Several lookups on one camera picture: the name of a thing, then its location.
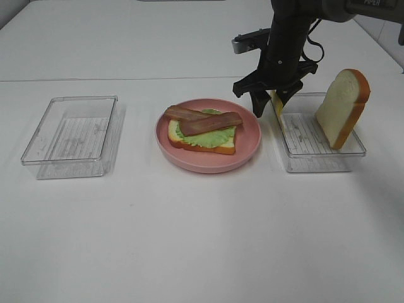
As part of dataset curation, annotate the yellow cheese slice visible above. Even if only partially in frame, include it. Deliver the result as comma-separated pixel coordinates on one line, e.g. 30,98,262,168
270,90,284,131

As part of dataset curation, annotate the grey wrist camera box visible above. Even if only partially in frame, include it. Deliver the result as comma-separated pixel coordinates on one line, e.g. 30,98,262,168
232,28,271,54

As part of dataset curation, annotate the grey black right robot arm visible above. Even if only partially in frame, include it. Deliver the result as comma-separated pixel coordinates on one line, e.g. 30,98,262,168
232,1,403,117

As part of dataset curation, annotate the bread slice with brown crust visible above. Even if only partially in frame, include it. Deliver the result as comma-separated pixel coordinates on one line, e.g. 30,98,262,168
167,119,237,155

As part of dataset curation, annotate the clear plastic container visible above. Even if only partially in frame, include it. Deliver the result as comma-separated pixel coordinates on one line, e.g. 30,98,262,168
271,92,367,173
21,95,125,180

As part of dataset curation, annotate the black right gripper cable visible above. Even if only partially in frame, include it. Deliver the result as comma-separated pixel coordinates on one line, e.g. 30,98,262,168
299,17,325,63

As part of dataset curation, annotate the brown bacon strip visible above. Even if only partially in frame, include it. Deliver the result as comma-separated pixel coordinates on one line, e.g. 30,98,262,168
179,112,243,136
164,105,205,121

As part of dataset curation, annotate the clear plastic right container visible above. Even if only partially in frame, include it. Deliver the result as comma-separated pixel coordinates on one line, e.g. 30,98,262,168
271,92,367,173

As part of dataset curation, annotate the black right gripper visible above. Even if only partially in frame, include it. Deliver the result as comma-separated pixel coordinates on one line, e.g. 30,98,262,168
233,14,317,118

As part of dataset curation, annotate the green lettuce leaf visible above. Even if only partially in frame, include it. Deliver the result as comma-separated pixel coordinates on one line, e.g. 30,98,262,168
167,119,237,149

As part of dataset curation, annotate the clear plastic left container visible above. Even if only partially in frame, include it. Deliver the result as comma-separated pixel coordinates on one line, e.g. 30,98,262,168
21,95,125,180

